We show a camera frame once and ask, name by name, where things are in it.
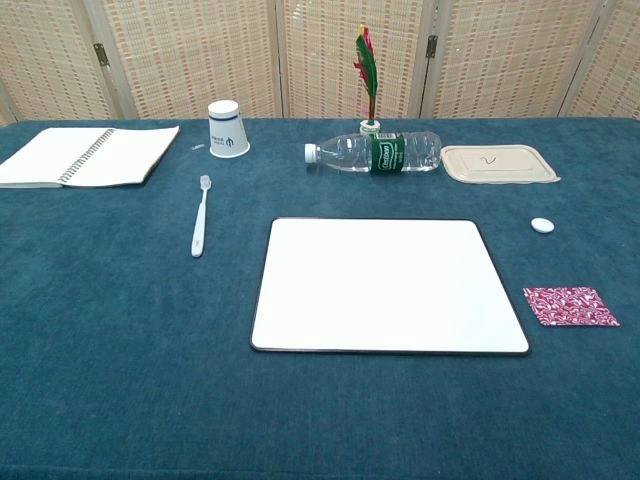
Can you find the white upturned paper cup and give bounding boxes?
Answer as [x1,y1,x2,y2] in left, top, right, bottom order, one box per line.
[207,99,251,159]

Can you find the white toothbrush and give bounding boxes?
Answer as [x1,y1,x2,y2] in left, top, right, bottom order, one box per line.
[190,174,212,259]

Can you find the beige food container lid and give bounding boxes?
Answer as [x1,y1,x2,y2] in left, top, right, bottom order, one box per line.
[440,144,562,185]

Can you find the white board black frame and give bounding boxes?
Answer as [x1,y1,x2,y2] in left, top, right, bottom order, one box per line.
[249,217,531,357]

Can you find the woven folding screen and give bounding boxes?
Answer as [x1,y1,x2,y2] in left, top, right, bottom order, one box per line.
[0,0,640,126]

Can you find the dark blue tablecloth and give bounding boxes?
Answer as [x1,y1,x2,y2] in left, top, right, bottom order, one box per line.
[0,117,640,480]

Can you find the open spiral notebook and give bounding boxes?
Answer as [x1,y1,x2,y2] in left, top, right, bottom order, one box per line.
[0,126,181,190]

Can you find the red green feather shuttlecock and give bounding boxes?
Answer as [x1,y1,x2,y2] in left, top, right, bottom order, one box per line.
[352,23,382,136]

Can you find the clear plastic water bottle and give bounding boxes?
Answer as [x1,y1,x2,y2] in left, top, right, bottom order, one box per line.
[303,130,443,177]

